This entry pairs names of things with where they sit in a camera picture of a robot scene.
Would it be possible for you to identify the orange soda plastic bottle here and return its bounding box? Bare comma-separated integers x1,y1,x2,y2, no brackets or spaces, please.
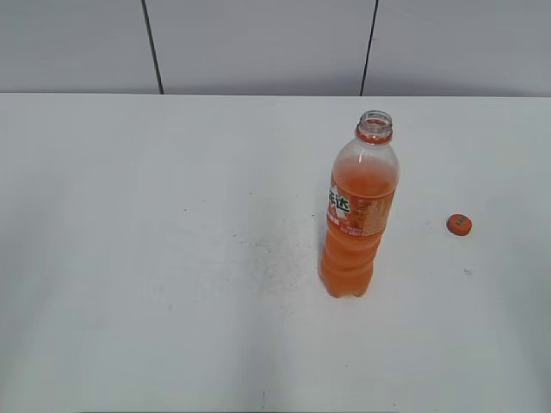
319,110,399,298

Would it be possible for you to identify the orange bottle cap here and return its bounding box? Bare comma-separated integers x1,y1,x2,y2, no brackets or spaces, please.
446,213,473,237

